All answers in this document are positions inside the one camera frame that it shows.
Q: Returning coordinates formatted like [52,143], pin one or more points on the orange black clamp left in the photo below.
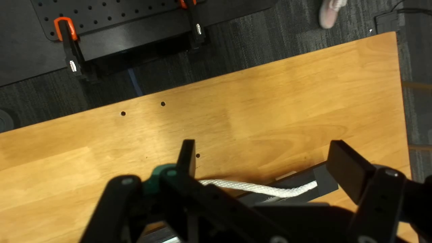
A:
[66,35]

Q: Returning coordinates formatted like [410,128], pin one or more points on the long black rail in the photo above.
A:
[318,175]

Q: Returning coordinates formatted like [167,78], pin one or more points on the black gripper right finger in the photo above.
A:
[348,170]

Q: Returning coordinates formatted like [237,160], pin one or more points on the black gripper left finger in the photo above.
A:
[186,159]

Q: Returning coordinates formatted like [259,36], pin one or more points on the orange black clamp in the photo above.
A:
[66,35]
[197,32]

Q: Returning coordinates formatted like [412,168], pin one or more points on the orange black clamp right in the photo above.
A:
[197,32]

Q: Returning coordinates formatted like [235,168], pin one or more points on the black perforated board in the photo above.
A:
[106,28]

